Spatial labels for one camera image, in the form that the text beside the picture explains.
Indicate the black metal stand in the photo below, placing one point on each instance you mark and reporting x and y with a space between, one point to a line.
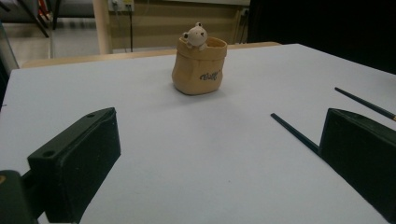
32 18

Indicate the white power outlet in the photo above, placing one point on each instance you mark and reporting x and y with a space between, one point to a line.
120 4

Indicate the wooden table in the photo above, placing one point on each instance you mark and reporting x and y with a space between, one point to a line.
93 57

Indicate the black curtain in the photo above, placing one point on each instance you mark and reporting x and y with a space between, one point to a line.
327 28

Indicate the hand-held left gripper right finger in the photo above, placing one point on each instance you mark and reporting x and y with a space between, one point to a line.
361 155

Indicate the black pencil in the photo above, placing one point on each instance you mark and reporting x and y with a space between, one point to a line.
292 132
364 103

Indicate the light wooden cabinet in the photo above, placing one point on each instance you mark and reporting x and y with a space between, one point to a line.
162 28

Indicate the tan bear pen holder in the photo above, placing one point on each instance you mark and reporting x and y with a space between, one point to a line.
196 71

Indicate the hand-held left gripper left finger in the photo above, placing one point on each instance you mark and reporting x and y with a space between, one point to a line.
77 161

